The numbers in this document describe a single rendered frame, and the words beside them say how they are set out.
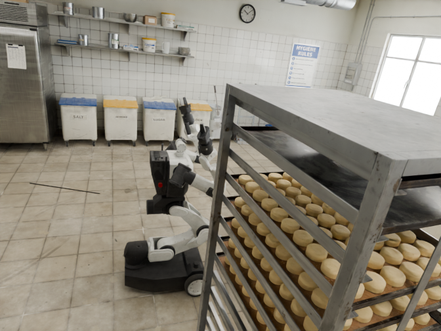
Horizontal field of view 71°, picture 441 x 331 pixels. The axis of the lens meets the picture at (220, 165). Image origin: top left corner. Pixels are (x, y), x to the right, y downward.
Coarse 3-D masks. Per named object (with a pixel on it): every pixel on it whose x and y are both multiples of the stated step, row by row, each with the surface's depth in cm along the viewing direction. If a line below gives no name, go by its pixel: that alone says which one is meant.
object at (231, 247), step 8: (232, 248) 116; (232, 256) 112; (240, 256) 111; (240, 264) 109; (248, 272) 104; (248, 280) 102; (256, 280) 102; (256, 288) 99; (264, 296) 94; (264, 304) 94; (272, 304) 92; (272, 312) 91; (272, 320) 88; (280, 320) 87; (280, 328) 86; (288, 328) 84
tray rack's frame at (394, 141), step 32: (256, 96) 81; (288, 96) 88; (320, 96) 95; (352, 96) 104; (320, 128) 59; (352, 128) 60; (384, 128) 63; (416, 128) 67; (384, 160) 46; (416, 160) 47; (384, 192) 47; (352, 256) 53; (352, 288) 55; (416, 288) 66
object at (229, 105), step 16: (224, 112) 100; (224, 128) 101; (224, 144) 104; (224, 160) 107; (224, 176) 109; (208, 240) 121; (208, 256) 122; (208, 272) 125; (208, 288) 129; (208, 304) 133
